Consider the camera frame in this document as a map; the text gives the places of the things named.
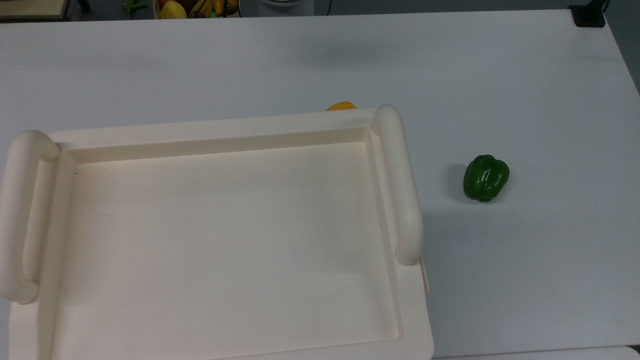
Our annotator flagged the cream plastic cabinet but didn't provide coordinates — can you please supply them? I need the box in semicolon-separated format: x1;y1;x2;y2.
0;103;435;360

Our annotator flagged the green bell pepper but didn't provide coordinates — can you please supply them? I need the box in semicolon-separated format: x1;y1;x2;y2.
463;154;510;203

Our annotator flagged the basket of toy fruit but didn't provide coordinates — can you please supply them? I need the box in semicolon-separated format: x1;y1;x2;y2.
153;0;241;20

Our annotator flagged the black table clamp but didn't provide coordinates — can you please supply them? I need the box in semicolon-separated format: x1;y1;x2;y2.
568;0;610;28

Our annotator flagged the wooden board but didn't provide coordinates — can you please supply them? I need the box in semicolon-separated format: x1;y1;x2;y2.
0;0;70;21

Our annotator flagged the cream tubular cabinet handle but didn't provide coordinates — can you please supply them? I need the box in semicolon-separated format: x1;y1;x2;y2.
370;104;424;266
0;130;61;305

